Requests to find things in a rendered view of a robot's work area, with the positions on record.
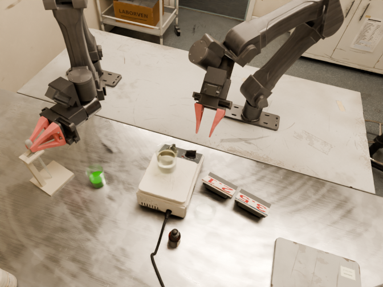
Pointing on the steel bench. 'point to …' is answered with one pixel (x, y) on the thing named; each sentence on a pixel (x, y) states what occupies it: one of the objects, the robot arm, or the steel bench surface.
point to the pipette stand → (41, 180)
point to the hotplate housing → (154, 203)
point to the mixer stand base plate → (311, 267)
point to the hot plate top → (169, 180)
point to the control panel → (188, 158)
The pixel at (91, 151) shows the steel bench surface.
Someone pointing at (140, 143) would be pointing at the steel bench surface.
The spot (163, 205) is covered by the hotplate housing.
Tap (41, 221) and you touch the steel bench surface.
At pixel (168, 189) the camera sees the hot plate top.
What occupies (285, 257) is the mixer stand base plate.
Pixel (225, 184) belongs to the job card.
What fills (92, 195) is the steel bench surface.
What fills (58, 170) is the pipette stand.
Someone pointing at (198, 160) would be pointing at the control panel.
